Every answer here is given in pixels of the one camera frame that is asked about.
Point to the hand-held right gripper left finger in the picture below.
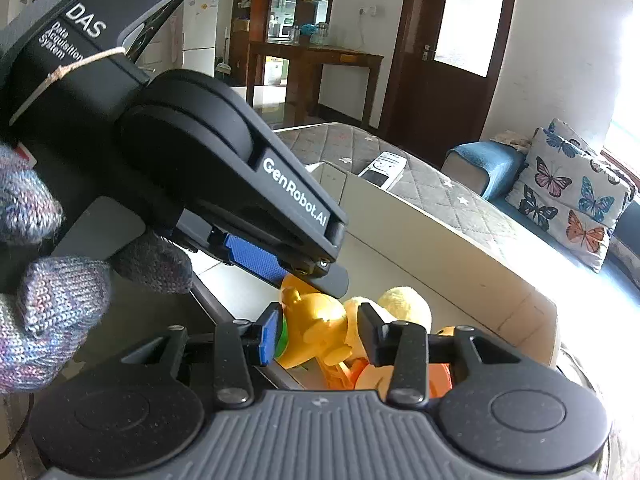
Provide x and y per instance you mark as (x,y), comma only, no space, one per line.
(267,335)

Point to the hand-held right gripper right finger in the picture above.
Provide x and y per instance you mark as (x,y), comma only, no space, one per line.
(375,340)

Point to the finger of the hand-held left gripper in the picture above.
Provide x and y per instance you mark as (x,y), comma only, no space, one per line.
(250,257)
(330,282)

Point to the orange plastic toy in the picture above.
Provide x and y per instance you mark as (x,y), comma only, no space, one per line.
(367,377)

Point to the yellow-orange plastic toy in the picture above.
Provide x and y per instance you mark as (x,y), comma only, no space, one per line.
(315,320)

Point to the yellow plush duck toy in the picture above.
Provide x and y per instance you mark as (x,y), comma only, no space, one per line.
(405,305)

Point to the white container box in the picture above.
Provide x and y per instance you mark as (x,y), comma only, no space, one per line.
(450,260)

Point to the person's left hand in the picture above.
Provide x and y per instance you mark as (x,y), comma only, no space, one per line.
(55,310)

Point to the white refrigerator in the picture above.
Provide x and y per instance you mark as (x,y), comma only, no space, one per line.
(200,30)

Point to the white carton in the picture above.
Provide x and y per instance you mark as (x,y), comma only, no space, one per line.
(276,71)

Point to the white remote control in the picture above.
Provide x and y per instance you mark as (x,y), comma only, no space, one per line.
(382,170)

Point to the wooden shelf cabinet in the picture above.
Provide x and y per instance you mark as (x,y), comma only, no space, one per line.
(257,10)

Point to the wooden console table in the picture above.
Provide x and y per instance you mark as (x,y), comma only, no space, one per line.
(325,55)

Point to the blue plush cushion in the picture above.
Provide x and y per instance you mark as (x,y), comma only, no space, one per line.
(480,165)

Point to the brown wooden door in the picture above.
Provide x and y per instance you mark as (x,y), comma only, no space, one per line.
(405,85)

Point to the butterfly print cushion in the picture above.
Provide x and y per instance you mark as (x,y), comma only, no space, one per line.
(575,210)
(562,139)

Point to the dark sofa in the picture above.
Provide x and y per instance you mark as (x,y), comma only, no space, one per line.
(620,265)

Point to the window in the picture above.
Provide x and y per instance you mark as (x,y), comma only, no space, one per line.
(625,100)

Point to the white wall socket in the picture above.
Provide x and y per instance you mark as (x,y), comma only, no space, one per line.
(368,10)

